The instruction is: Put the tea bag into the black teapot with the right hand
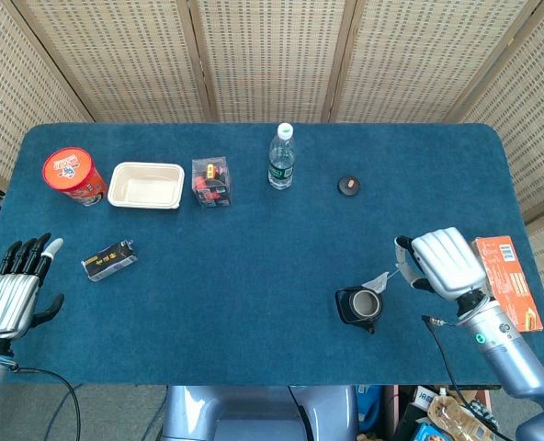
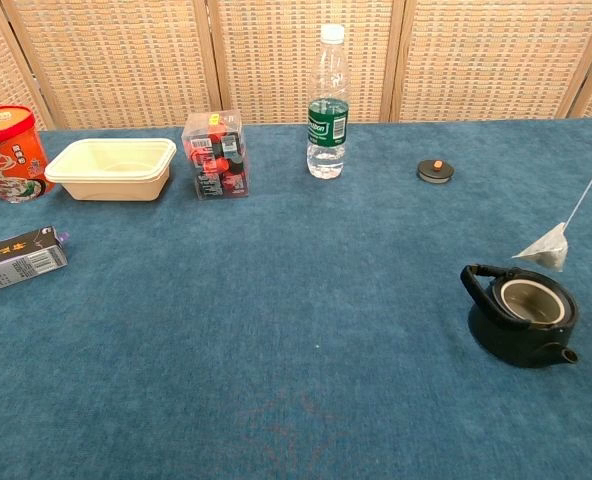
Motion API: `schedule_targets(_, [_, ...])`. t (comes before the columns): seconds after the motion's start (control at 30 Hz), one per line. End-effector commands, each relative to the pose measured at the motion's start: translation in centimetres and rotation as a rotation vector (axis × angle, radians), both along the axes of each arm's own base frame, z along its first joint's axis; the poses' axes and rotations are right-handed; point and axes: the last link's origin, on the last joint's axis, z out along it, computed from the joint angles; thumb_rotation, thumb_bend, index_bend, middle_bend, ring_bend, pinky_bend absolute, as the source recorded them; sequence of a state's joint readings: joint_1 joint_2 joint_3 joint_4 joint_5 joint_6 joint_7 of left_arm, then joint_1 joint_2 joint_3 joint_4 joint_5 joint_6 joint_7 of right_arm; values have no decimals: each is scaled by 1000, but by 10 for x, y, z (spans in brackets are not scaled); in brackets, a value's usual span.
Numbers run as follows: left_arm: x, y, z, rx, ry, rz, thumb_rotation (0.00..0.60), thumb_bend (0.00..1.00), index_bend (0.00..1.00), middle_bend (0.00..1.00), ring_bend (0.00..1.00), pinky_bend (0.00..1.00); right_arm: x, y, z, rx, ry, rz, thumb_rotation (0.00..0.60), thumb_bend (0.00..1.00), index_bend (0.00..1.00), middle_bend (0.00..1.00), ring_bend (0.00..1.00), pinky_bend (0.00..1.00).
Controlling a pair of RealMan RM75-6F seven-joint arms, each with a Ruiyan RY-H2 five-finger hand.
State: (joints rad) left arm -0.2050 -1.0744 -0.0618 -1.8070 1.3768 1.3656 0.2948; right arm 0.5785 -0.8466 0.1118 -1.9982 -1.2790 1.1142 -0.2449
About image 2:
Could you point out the blue table cloth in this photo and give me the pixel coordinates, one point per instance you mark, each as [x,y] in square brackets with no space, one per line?
[276,325]

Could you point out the beige plastic food container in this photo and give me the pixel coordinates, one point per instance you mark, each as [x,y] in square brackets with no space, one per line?
[111,175]

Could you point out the clear box red black items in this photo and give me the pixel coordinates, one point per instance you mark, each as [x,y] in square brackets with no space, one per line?
[216,160]

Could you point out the woven folding screen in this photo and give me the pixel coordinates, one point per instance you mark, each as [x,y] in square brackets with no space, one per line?
[126,60]

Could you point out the small black round lid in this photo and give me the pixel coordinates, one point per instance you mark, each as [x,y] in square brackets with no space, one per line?
[435,171]

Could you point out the black teapot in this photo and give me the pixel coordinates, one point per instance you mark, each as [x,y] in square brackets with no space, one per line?
[516,345]

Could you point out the black carton gold lettering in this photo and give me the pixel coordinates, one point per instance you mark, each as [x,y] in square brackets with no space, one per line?
[16,262]

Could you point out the clear water bottle green label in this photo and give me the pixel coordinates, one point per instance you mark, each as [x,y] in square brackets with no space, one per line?
[327,125]

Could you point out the red instant noodle cup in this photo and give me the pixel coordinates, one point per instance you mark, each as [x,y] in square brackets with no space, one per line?
[8,155]

